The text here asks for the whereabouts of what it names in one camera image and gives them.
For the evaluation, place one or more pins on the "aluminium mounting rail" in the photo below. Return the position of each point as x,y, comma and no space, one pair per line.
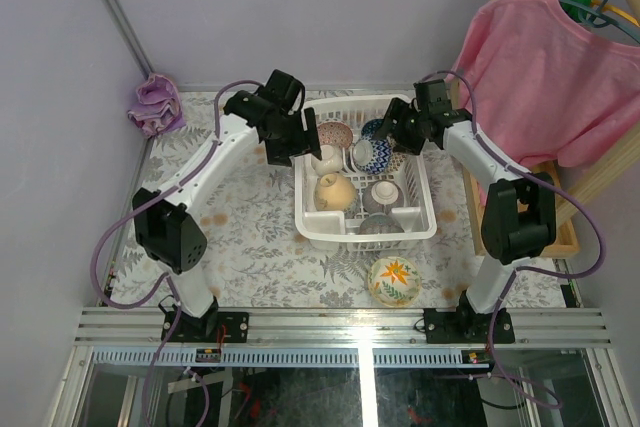
546,328

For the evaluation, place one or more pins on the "yellow rimmed bottom bowl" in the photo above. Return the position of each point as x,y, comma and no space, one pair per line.
334,192

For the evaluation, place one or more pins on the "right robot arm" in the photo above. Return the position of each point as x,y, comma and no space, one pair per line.
519,215

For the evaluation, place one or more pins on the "blue triangle pattern bowl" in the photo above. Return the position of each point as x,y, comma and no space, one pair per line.
370,128

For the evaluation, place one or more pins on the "green clothes hanger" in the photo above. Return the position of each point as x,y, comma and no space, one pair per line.
597,13

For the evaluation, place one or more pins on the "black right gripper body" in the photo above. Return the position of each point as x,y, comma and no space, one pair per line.
409,134

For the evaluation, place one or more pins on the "floral table mat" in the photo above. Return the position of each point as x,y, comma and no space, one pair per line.
255,256

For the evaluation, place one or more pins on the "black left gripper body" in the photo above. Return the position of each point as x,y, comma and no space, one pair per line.
292,142

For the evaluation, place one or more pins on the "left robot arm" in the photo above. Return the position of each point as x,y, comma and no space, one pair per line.
165,220

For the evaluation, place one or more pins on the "brown checker pattern bowl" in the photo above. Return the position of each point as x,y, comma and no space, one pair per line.
396,162

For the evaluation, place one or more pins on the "red eye pattern bowl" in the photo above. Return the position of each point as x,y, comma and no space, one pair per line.
335,133

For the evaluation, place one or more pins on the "purple folded cloth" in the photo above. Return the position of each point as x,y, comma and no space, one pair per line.
158,109

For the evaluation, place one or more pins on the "pink t-shirt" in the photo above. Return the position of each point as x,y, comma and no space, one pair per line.
544,88

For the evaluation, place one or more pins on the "orange flower pattern bowl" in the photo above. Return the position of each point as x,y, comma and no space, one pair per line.
394,282

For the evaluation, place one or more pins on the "purple striped bowl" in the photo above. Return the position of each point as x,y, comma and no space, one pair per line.
382,197

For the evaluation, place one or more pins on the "white plastic dish rack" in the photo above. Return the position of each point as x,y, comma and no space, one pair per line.
360,195

